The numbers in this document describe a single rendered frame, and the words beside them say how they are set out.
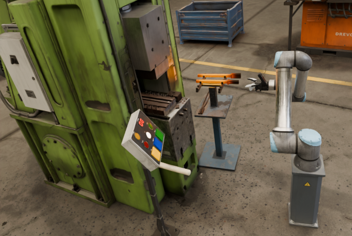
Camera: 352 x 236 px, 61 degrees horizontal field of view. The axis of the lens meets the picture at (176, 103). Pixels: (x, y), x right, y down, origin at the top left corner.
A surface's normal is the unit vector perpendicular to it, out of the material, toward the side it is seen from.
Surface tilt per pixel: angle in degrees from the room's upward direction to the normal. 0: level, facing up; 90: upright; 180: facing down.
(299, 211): 90
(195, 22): 89
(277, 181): 0
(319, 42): 90
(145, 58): 90
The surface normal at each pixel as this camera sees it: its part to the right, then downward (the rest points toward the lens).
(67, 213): -0.15, -0.84
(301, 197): -0.27, 0.54
